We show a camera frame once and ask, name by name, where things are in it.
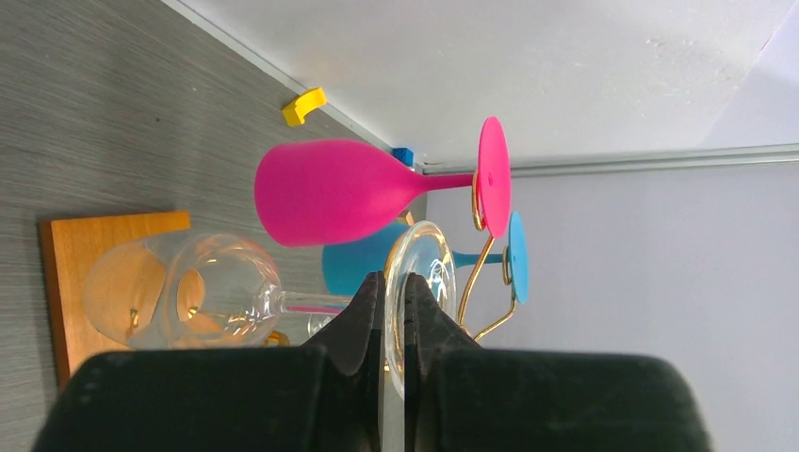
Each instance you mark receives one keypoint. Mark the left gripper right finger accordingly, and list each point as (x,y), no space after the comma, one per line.
(460,396)

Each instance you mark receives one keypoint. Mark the yellow toy block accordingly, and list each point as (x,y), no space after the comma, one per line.
(296,111)

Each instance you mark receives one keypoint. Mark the pink wine glass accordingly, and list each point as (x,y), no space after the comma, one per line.
(338,190)

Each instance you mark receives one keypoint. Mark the blue wine glass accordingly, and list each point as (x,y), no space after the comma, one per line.
(344,266)

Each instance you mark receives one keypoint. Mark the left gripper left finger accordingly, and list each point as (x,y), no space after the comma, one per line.
(324,395)

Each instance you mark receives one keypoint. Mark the orange wooden rack base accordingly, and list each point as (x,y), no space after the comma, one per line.
(153,282)

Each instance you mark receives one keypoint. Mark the clear wine glass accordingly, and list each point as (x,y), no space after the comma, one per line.
(422,251)

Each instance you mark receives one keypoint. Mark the blue toy block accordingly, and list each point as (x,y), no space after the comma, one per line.
(405,155)

